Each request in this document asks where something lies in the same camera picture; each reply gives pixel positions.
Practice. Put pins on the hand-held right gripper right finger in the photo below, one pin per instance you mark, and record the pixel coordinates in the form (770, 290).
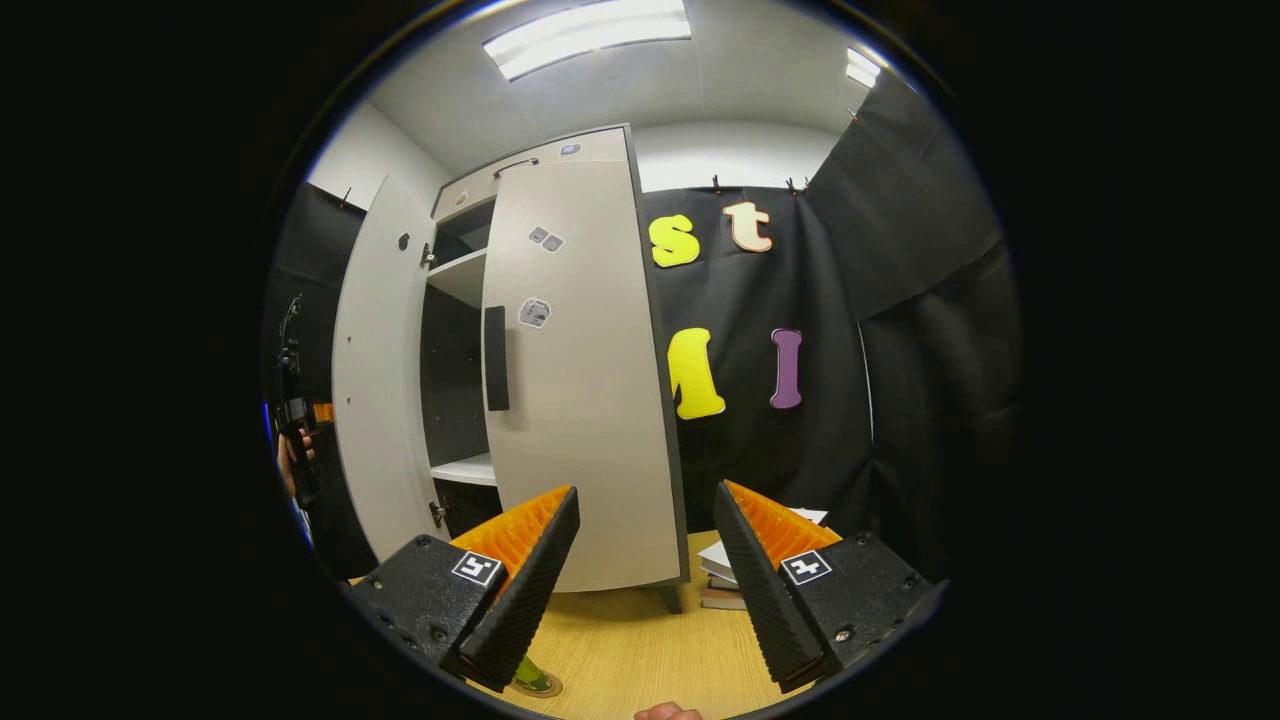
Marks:
(765, 590)

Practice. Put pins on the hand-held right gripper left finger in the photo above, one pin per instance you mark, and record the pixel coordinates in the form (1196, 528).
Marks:
(530, 590)

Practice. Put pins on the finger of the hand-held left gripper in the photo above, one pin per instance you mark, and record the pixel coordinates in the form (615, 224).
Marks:
(323, 412)

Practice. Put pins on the white cabinet door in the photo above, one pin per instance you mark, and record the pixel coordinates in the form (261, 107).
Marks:
(385, 380)
(590, 400)

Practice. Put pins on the green label clear bottle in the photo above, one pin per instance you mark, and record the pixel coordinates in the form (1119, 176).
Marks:
(532, 675)

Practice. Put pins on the round wooden coaster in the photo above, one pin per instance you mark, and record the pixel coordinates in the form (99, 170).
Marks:
(550, 688)

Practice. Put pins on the white and grey cabinet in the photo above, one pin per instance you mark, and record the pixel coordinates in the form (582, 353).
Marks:
(455, 380)

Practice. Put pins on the brown book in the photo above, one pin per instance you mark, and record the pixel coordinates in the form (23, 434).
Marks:
(722, 599)

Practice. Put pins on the white portrait book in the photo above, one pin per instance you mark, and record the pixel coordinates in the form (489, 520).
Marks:
(718, 560)

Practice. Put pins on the black backdrop cloth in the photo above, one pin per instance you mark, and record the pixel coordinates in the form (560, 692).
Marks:
(920, 400)

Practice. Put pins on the ceiling light panel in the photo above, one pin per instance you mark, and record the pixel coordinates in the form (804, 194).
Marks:
(863, 68)
(585, 35)

